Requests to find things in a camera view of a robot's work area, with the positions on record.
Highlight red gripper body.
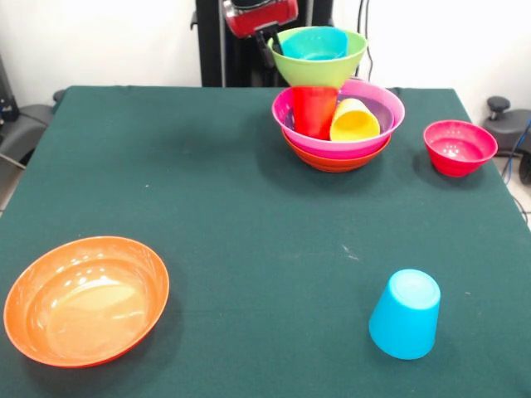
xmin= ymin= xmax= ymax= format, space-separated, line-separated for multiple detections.
xmin=221 ymin=0 xmax=300 ymax=40

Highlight blue bowl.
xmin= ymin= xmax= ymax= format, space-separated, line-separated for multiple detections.
xmin=280 ymin=28 xmax=350 ymax=62

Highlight green bowl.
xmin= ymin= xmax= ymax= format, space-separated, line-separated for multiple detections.
xmin=267 ymin=26 xmax=369 ymax=90

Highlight red cup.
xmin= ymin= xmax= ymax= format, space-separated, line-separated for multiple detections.
xmin=291 ymin=85 xmax=340 ymax=141

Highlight yellow cup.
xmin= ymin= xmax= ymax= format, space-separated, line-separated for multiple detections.
xmin=329 ymin=97 xmax=382 ymax=143

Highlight large pink bowl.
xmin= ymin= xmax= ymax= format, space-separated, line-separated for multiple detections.
xmin=271 ymin=78 xmax=406 ymax=160

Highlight orange bowl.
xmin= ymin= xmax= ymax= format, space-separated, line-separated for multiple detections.
xmin=2 ymin=235 xmax=171 ymax=369
xmin=280 ymin=124 xmax=392 ymax=173

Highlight purple bowl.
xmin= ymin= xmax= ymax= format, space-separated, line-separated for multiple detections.
xmin=283 ymin=94 xmax=395 ymax=143

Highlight dark green tablecloth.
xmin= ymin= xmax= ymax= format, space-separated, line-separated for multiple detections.
xmin=0 ymin=85 xmax=531 ymax=398

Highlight small crimson bowl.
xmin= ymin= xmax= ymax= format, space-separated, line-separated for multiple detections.
xmin=422 ymin=119 xmax=499 ymax=178

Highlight black caster leg with knob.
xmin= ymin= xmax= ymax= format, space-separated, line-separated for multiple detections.
xmin=483 ymin=95 xmax=531 ymax=186
xmin=0 ymin=89 xmax=67 ymax=171

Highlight light blue cup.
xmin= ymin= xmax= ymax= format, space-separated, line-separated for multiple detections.
xmin=368 ymin=268 xmax=442 ymax=361

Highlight black wall cable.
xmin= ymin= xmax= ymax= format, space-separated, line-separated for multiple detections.
xmin=350 ymin=0 xmax=377 ymax=84

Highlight blue cable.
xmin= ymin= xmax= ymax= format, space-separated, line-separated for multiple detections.
xmin=501 ymin=119 xmax=531 ymax=183

